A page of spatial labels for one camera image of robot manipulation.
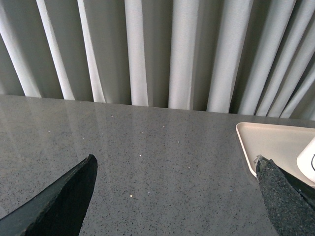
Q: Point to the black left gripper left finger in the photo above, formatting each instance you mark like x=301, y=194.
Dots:
x=58, y=210

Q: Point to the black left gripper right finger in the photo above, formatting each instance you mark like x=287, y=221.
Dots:
x=289, y=201

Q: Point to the white smiley mug black handle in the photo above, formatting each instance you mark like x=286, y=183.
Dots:
x=306, y=161

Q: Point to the pale pink rectangular tray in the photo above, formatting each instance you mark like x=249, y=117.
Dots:
x=281, y=143

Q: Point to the white pleated curtain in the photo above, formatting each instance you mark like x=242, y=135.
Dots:
x=249, y=57

